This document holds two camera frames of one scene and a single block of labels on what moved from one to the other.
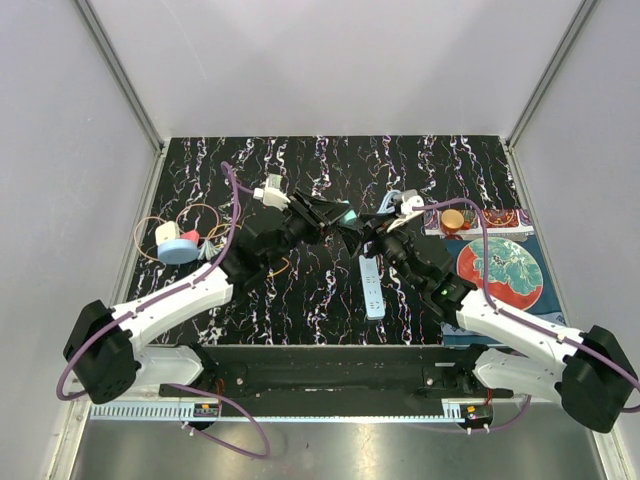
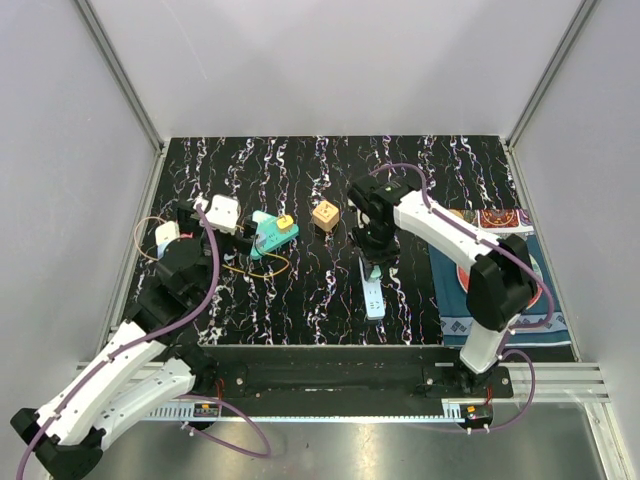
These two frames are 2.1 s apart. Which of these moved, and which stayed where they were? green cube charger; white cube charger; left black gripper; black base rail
Moved: green cube charger; left black gripper
Stayed: white cube charger; black base rail
